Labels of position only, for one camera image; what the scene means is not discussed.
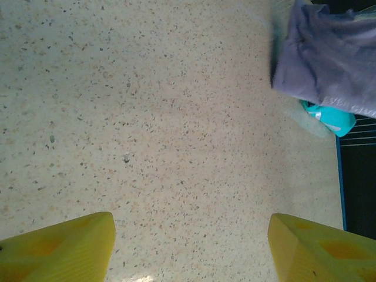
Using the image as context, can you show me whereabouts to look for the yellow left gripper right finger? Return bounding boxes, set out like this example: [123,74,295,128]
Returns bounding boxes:
[267,213,376,282]

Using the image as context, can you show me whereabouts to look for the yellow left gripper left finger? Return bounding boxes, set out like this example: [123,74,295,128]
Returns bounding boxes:
[0,211,116,282]

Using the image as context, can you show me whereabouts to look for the purple t-shirt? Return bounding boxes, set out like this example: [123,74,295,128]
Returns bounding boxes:
[270,0,376,119]

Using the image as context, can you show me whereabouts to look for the teal folded garment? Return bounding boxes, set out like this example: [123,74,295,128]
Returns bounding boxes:
[299,99,357,138]

